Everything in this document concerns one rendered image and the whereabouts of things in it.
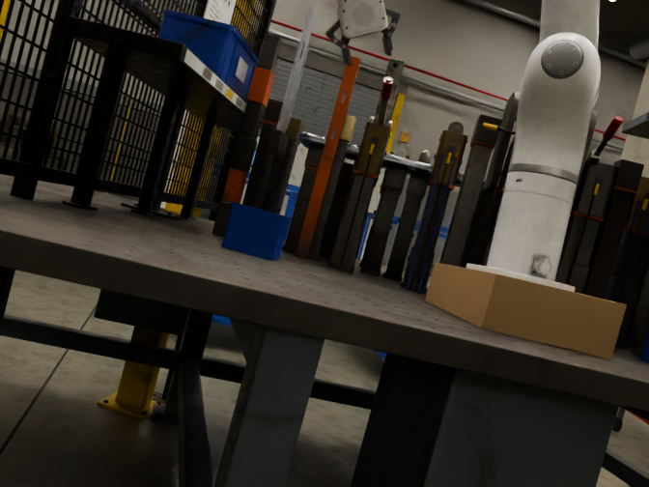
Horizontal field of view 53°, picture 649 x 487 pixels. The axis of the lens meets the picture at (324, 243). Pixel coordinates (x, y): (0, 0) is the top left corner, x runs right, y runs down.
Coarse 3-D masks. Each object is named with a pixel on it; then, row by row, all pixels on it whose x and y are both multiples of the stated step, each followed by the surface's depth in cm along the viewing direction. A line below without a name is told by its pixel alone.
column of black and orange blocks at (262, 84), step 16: (272, 48) 157; (272, 64) 157; (256, 80) 157; (272, 80) 161; (256, 96) 157; (256, 112) 157; (240, 128) 158; (256, 128) 158; (240, 144) 157; (256, 144) 162; (240, 160) 158; (240, 176) 158; (224, 192) 158; (240, 192) 160; (224, 208) 158; (224, 224) 158
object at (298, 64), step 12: (312, 12) 176; (312, 24) 180; (300, 36) 170; (300, 48) 174; (300, 60) 177; (300, 72) 181; (288, 84) 170; (288, 96) 174; (288, 108) 178; (288, 120) 182
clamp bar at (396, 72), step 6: (390, 60) 155; (396, 60) 154; (390, 66) 155; (396, 66) 153; (402, 66) 154; (390, 72) 155; (396, 72) 155; (396, 78) 155; (396, 84) 155; (396, 90) 156; (390, 96) 156; (378, 102) 157; (390, 102) 156; (378, 108) 157; (390, 108) 156; (378, 114) 157; (390, 114) 157
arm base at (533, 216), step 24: (504, 192) 117; (528, 192) 112; (552, 192) 111; (504, 216) 115; (528, 216) 111; (552, 216) 111; (504, 240) 114; (528, 240) 111; (552, 240) 112; (504, 264) 113; (528, 264) 111; (552, 264) 112
